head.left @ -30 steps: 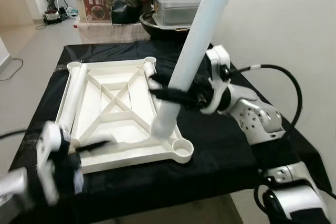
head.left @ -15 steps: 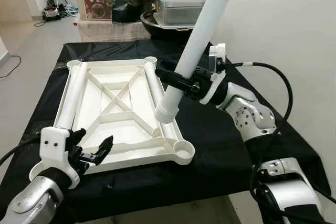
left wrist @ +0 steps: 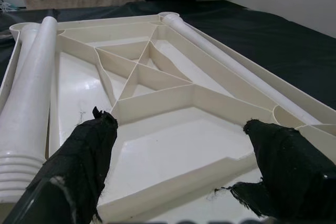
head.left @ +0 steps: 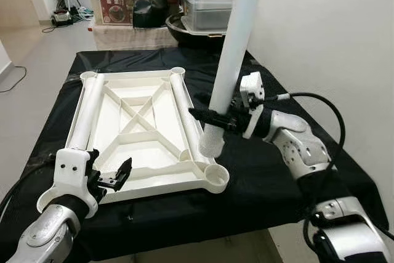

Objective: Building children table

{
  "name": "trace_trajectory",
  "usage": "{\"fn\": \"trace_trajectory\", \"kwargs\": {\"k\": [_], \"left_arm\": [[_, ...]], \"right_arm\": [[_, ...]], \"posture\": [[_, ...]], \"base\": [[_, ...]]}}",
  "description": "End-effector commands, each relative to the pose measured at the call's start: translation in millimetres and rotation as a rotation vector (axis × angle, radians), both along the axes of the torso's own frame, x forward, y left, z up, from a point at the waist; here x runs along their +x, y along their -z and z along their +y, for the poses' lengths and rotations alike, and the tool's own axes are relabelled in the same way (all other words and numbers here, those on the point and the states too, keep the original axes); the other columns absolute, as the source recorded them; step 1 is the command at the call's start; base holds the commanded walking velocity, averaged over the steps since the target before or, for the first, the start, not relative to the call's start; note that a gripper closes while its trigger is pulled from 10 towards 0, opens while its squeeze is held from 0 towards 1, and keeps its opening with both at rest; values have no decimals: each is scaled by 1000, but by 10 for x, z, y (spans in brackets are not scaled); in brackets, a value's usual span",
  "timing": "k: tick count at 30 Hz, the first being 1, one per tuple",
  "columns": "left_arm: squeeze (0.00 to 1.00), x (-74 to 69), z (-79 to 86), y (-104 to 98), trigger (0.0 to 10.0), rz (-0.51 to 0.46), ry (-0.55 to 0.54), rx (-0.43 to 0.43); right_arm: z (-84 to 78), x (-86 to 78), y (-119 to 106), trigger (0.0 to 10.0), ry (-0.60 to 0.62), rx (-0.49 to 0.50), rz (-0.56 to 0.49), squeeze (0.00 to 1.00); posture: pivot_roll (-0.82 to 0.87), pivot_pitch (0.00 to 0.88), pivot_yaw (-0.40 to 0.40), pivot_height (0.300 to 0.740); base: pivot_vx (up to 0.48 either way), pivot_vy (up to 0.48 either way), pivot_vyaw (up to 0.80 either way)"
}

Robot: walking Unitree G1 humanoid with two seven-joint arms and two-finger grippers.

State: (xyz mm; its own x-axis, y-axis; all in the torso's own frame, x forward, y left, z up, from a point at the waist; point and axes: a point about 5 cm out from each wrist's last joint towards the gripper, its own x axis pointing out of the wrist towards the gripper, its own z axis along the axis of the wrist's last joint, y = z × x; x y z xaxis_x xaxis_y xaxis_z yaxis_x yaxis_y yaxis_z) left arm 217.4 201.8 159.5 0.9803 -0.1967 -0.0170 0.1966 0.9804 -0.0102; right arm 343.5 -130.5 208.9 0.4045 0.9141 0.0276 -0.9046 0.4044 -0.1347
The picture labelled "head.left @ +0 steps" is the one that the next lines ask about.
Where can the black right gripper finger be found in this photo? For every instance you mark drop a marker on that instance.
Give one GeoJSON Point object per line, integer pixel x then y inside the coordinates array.
{"type": "Point", "coordinates": [204, 99]}
{"type": "Point", "coordinates": [206, 116]}

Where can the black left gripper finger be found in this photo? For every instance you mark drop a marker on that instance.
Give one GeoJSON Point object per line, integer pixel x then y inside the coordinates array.
{"type": "Point", "coordinates": [93, 157]}
{"type": "Point", "coordinates": [124, 172]}

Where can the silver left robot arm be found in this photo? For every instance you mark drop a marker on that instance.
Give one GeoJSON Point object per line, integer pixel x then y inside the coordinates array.
{"type": "Point", "coordinates": [46, 235]}

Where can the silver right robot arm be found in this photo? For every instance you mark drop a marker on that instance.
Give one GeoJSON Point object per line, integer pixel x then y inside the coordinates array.
{"type": "Point", "coordinates": [295, 146]}

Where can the black wok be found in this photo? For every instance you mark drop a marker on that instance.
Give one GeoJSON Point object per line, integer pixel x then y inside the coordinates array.
{"type": "Point", "coordinates": [191, 38]}

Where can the black table cloth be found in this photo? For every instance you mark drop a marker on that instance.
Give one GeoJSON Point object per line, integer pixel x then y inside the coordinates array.
{"type": "Point", "coordinates": [265, 183]}

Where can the clear plastic lidded container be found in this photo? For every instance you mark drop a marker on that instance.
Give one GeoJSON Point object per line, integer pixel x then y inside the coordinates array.
{"type": "Point", "coordinates": [206, 10]}

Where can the beige cloth covered bench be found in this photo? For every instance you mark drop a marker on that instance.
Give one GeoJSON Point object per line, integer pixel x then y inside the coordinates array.
{"type": "Point", "coordinates": [129, 38]}

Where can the grey vacuum cleaner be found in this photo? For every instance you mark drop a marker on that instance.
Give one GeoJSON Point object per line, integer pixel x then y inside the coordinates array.
{"type": "Point", "coordinates": [61, 18]}

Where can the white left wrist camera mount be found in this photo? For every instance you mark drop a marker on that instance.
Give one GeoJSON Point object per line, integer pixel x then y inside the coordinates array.
{"type": "Point", "coordinates": [68, 170]}

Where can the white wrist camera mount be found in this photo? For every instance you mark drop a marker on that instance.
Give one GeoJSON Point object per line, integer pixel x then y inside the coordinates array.
{"type": "Point", "coordinates": [251, 84]}
{"type": "Point", "coordinates": [68, 170]}

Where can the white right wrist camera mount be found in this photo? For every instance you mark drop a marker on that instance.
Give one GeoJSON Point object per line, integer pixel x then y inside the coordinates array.
{"type": "Point", "coordinates": [251, 84]}

